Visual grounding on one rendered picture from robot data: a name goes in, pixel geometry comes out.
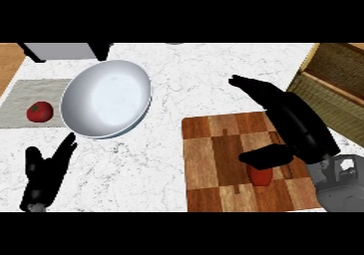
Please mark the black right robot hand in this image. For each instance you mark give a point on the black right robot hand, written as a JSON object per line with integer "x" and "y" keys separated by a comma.
{"x": 297, "y": 126}

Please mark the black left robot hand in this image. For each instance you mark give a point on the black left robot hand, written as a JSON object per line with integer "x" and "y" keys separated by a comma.
{"x": 41, "y": 172}

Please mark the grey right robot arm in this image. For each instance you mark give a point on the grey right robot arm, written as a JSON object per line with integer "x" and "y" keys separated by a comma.
{"x": 342, "y": 186}

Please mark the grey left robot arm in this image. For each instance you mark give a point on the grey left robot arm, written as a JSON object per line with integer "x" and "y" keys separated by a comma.
{"x": 38, "y": 207}

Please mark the wicker basket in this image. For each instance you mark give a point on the wicker basket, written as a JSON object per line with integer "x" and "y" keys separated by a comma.
{"x": 336, "y": 93}

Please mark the red bell pepper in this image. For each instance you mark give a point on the red bell pepper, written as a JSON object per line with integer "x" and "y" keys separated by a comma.
{"x": 261, "y": 176}

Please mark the wooden cutting board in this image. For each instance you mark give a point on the wooden cutting board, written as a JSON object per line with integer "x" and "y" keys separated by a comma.
{"x": 228, "y": 166}

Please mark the red tomato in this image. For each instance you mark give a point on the red tomato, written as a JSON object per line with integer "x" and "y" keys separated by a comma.
{"x": 39, "y": 112}

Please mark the grey placemat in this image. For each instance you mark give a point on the grey placemat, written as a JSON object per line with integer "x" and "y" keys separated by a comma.
{"x": 27, "y": 99}

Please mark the white bowl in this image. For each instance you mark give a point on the white bowl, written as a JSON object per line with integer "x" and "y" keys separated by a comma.
{"x": 107, "y": 99}

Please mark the grey appliance with black legs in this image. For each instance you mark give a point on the grey appliance with black legs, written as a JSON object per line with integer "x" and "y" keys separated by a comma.
{"x": 67, "y": 50}

